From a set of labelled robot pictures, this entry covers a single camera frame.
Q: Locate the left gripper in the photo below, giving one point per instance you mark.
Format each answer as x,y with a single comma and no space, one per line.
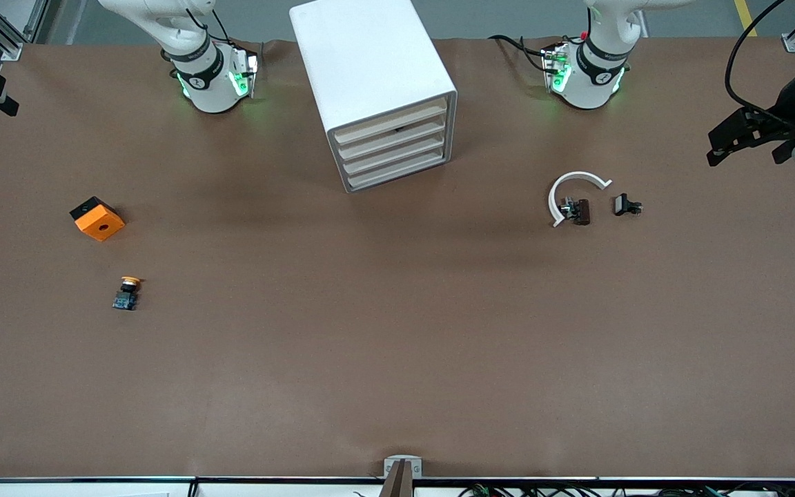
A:
787,105

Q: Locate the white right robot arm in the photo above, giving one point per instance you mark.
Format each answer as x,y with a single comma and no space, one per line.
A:
211,83

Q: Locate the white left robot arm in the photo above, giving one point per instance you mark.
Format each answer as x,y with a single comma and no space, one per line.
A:
594,83

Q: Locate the yellow floor tape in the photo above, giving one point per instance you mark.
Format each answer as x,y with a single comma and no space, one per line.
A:
747,17

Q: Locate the small black electrical component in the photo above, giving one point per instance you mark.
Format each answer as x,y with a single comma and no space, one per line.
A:
622,204

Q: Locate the dark brown electrical component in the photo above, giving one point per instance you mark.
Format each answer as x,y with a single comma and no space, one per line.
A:
580,212

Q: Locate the brown table mat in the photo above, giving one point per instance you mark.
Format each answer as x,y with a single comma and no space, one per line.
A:
397,345

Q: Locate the brown metal bar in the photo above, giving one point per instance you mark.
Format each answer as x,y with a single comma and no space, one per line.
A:
397,483

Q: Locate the orange black button enclosure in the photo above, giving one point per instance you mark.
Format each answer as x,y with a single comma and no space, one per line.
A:
101,224

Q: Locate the white curved plastic bracket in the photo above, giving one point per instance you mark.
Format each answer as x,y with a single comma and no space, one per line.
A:
577,174

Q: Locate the yellow push button switch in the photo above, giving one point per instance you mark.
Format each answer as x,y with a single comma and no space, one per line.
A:
125,298

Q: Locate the grey metal table bracket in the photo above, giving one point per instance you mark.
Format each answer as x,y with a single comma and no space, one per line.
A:
403,458

